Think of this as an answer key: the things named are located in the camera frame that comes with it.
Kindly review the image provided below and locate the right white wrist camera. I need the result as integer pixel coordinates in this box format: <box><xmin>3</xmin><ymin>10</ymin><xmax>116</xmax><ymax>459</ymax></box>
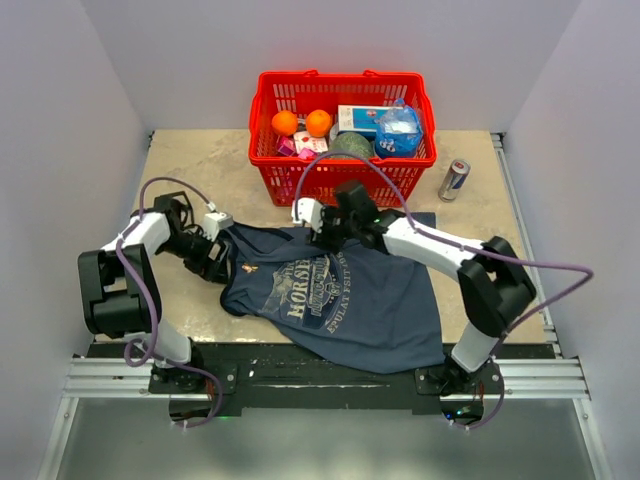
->
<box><xmin>291</xmin><ymin>197</ymin><xmax>324</xmax><ymax>232</ymax></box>

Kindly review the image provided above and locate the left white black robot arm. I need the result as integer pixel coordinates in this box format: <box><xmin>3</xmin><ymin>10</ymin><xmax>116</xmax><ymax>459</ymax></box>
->
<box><xmin>77</xmin><ymin>191</ymin><xmax>233</xmax><ymax>393</ymax></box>

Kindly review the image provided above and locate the green netted melon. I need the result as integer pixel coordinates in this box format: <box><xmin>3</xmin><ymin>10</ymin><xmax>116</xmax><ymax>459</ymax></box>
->
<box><xmin>328</xmin><ymin>132</ymin><xmax>375</xmax><ymax>158</ymax></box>

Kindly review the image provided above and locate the magenta small box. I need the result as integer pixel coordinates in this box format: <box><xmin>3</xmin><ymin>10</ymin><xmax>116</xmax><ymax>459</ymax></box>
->
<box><xmin>276</xmin><ymin>136</ymin><xmax>297</xmax><ymax>157</ymax></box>

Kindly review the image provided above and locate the red plastic shopping basket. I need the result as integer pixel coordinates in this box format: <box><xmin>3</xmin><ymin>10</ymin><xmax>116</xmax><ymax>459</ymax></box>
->
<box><xmin>248</xmin><ymin>69</ymin><xmax>438</xmax><ymax>208</ymax></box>

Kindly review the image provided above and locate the purple cable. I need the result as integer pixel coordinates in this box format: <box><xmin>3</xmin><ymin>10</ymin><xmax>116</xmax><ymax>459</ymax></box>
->
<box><xmin>292</xmin><ymin>151</ymin><xmax>595</xmax><ymax>431</ymax></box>
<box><xmin>115</xmin><ymin>176</ymin><xmax>225</xmax><ymax>429</ymax></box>

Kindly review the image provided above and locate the left orange fruit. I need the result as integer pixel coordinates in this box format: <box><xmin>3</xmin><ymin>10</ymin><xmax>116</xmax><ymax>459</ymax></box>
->
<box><xmin>271</xmin><ymin>110</ymin><xmax>298</xmax><ymax>137</ymax></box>

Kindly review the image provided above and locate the aluminium extrusion rail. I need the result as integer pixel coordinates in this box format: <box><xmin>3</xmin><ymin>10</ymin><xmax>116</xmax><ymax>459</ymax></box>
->
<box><xmin>63</xmin><ymin>358</ymin><xmax>590</xmax><ymax>401</ymax></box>

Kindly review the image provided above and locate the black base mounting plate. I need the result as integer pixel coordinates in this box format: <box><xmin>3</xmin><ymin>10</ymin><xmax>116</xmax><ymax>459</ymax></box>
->
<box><xmin>148</xmin><ymin>343</ymin><xmax>504</xmax><ymax>421</ymax></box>

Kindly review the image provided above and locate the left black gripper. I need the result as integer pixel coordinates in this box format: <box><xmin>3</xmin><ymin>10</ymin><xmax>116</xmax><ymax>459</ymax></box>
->
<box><xmin>158</xmin><ymin>227</ymin><xmax>230</xmax><ymax>285</ymax></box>

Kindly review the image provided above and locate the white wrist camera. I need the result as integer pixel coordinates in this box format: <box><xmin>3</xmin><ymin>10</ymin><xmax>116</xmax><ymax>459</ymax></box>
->
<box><xmin>291</xmin><ymin>197</ymin><xmax>324</xmax><ymax>232</ymax></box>
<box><xmin>200</xmin><ymin>212</ymin><xmax>234</xmax><ymax>241</ymax></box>

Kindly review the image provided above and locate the blue white carton box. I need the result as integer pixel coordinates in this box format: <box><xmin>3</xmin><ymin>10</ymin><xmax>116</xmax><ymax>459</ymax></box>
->
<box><xmin>331</xmin><ymin>105</ymin><xmax>391</xmax><ymax>141</ymax></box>

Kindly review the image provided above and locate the navy blue printed t-shirt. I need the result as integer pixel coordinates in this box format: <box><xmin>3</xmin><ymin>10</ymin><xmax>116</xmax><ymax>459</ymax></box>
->
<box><xmin>220</xmin><ymin>223</ymin><xmax>444</xmax><ymax>374</ymax></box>

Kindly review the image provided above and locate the orange fruit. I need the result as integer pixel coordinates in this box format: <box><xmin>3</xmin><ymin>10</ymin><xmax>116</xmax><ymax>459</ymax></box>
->
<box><xmin>305</xmin><ymin>109</ymin><xmax>333</xmax><ymax>138</ymax></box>
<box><xmin>271</xmin><ymin>110</ymin><xmax>298</xmax><ymax>137</ymax></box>

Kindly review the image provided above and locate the blue plastic snack bag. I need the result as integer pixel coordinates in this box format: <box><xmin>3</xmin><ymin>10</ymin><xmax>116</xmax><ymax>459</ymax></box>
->
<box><xmin>374</xmin><ymin>99</ymin><xmax>424</xmax><ymax>159</ymax></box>

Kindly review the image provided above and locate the silver blue energy drink can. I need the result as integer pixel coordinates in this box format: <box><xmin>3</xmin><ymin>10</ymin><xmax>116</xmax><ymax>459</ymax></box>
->
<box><xmin>438</xmin><ymin>159</ymin><xmax>471</xmax><ymax>202</ymax></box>

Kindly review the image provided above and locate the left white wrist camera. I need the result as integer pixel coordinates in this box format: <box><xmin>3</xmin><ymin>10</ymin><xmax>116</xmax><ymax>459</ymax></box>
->
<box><xmin>200</xmin><ymin>212</ymin><xmax>234</xmax><ymax>241</ymax></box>

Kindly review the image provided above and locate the right orange fruit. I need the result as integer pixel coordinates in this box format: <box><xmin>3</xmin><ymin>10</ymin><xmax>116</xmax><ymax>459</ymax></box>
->
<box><xmin>305</xmin><ymin>109</ymin><xmax>333</xmax><ymax>138</ymax></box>

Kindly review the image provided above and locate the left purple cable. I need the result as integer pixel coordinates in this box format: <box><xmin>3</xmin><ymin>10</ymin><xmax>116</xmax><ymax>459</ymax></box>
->
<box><xmin>115</xmin><ymin>176</ymin><xmax>225</xmax><ymax>429</ymax></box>

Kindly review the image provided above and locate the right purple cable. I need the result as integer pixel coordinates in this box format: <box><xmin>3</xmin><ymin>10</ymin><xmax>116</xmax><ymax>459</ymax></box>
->
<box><xmin>292</xmin><ymin>151</ymin><xmax>595</xmax><ymax>431</ymax></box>

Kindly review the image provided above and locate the pink white small box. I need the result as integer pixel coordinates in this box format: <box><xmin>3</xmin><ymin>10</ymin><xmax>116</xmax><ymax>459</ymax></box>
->
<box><xmin>293</xmin><ymin>131</ymin><xmax>328</xmax><ymax>154</ymax></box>

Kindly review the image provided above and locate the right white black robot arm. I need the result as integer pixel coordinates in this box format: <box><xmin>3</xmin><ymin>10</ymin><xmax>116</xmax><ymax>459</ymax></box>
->
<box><xmin>292</xmin><ymin>180</ymin><xmax>537</xmax><ymax>396</ymax></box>

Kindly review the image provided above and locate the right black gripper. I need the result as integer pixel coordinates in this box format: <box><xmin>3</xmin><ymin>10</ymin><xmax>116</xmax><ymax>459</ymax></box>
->
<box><xmin>305</xmin><ymin>203</ymin><xmax>359</xmax><ymax>255</ymax></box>

